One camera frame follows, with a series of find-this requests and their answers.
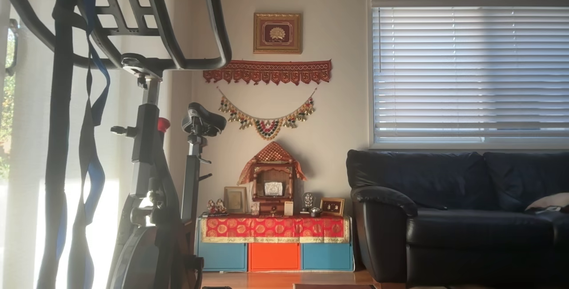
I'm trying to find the pale standing picture frame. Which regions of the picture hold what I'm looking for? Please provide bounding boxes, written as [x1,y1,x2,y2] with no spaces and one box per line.
[224,186,248,214]

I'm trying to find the white sheer curtain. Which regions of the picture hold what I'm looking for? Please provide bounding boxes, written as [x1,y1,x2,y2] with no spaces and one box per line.
[0,0,192,289]

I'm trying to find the gold framed wall picture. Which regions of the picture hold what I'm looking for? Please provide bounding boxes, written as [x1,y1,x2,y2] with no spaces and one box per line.
[253,12,302,54]

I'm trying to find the dark floor rug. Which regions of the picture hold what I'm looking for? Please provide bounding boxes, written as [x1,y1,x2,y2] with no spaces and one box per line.
[293,284,377,289]

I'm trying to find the red embroidered wall hanging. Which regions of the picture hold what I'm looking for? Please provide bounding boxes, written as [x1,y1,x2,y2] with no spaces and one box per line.
[203,60,332,86]

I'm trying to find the black hanging strap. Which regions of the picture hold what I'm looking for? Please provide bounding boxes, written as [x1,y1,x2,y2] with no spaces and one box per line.
[36,0,77,289]

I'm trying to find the beaded garland wall hanging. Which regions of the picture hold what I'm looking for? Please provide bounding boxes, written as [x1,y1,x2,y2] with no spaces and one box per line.
[217,87,318,141]

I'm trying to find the black leather sofa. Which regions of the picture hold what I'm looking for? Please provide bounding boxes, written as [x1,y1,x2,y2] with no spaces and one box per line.
[346,149,569,285]

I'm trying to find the small colourful figurines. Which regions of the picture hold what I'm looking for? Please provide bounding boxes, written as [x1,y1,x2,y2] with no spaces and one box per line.
[206,199,228,217]

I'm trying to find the white window blind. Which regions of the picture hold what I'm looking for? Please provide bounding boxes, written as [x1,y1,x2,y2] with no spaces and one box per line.
[368,0,569,149]

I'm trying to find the wooden shrine with red canopy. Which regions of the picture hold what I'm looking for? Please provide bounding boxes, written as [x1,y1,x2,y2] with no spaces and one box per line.
[237,141,308,217]

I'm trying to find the black exercise bike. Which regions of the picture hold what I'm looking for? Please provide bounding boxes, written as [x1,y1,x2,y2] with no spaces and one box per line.
[0,0,232,289]

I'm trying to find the blue and orange cabinet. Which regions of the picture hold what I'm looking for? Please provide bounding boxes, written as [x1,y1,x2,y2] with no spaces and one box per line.
[196,217,355,273]

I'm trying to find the white cushion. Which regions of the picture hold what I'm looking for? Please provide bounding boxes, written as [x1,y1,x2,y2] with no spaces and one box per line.
[525,193,569,214]

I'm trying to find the blue hanging strap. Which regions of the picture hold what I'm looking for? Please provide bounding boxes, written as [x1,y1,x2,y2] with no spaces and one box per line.
[67,0,111,289]

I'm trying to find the red and gold cloth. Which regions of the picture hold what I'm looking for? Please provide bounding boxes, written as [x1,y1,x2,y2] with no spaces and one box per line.
[200,214,351,244]

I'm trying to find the small gold framed picture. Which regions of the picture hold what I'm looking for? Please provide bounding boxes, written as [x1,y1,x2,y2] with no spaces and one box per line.
[320,197,345,217]

